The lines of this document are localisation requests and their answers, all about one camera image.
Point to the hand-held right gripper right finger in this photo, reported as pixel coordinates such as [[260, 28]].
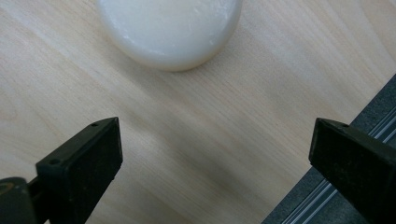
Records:
[[358, 165]]

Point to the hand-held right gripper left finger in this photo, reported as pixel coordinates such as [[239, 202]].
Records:
[[81, 174]]

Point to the white round soap bar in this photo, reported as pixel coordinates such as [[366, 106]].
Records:
[[171, 29]]

